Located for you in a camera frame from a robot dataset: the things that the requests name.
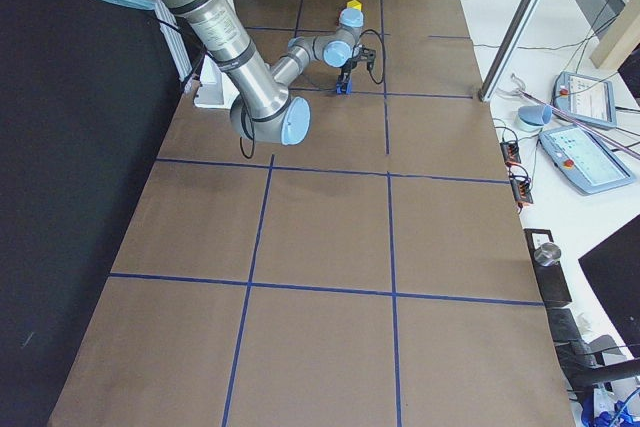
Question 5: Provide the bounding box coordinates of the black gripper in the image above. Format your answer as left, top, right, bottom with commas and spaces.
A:
338, 46, 375, 88

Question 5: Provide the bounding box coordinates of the blue wooden cube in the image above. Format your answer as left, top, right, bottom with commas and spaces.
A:
336, 80, 352, 95

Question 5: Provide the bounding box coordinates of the yellow wooden block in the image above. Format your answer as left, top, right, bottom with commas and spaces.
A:
346, 0, 362, 11

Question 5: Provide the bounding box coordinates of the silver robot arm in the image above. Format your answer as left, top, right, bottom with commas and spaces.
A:
102, 0, 365, 145

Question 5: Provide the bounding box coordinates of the upper orange black clamp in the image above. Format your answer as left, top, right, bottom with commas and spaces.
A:
500, 140, 521, 166

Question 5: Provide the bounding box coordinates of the blue tape roll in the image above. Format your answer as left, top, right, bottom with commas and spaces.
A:
515, 104, 553, 132

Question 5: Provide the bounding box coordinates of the upper teach pendant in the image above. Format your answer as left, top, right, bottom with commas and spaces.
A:
552, 71, 617, 129

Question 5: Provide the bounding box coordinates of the teach pendant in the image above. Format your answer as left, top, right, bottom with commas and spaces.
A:
552, 71, 617, 129
539, 126, 636, 195

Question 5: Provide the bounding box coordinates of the lower teach pendant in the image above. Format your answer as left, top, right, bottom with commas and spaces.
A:
539, 126, 636, 195

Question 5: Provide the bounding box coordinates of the silver metal knob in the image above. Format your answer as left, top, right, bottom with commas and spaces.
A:
533, 242, 562, 267

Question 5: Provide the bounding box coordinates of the black monitor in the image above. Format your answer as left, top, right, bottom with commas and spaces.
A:
579, 221, 640, 358

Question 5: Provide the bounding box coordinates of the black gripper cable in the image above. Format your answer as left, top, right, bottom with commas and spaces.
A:
359, 29, 387, 86

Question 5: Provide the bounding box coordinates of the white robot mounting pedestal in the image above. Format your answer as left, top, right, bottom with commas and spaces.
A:
194, 56, 239, 110

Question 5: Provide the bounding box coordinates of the aluminium frame post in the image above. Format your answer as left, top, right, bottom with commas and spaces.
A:
478, 0, 541, 102

